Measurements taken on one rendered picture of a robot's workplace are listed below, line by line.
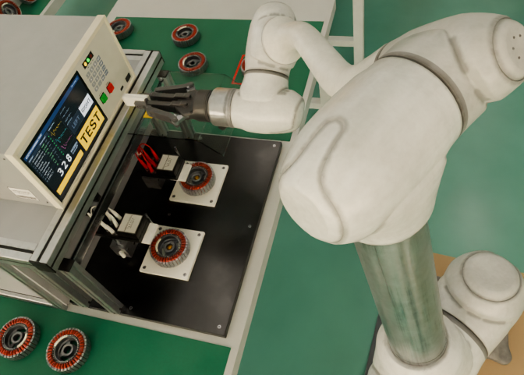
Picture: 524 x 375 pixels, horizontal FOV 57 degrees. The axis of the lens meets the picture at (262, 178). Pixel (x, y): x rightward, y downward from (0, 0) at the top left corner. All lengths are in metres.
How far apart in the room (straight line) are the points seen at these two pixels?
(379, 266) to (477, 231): 1.67
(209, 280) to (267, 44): 0.66
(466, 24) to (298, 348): 1.66
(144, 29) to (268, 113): 1.27
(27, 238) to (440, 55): 0.96
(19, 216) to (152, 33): 1.17
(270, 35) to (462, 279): 0.62
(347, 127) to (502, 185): 2.00
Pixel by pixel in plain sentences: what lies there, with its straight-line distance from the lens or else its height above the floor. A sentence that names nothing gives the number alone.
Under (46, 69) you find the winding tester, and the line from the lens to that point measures 1.23.
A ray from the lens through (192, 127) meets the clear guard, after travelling 1.29.
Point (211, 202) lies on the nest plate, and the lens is 1.48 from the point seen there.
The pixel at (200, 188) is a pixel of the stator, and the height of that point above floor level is 0.81.
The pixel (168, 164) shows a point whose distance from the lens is 1.50.
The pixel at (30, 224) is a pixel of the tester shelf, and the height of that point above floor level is 1.11.
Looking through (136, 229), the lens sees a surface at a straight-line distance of 1.34.
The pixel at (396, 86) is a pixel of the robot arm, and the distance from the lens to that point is 0.53.
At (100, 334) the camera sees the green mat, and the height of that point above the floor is 0.75.
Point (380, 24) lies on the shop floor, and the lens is 3.21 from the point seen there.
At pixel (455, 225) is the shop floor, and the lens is 2.31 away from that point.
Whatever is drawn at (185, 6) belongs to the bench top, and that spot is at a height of 0.75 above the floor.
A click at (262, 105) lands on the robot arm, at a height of 1.23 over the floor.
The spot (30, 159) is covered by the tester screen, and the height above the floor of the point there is 1.27.
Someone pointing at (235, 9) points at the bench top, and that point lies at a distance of 2.19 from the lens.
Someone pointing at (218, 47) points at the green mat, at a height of 0.75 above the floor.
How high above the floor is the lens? 1.98
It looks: 54 degrees down
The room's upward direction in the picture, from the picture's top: 17 degrees counter-clockwise
